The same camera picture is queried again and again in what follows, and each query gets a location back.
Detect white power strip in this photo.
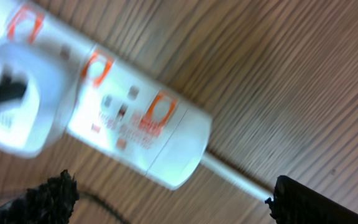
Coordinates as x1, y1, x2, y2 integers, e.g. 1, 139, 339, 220
0, 1, 212, 190

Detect white charger plug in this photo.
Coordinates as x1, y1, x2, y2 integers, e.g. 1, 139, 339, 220
0, 42, 79, 158

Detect white power strip cord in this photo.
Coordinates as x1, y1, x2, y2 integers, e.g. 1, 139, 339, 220
200, 151, 275, 202

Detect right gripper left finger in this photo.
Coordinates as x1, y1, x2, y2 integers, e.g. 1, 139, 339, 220
0, 170, 80, 224

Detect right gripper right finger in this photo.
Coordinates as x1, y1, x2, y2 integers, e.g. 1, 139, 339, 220
265, 175, 358, 224

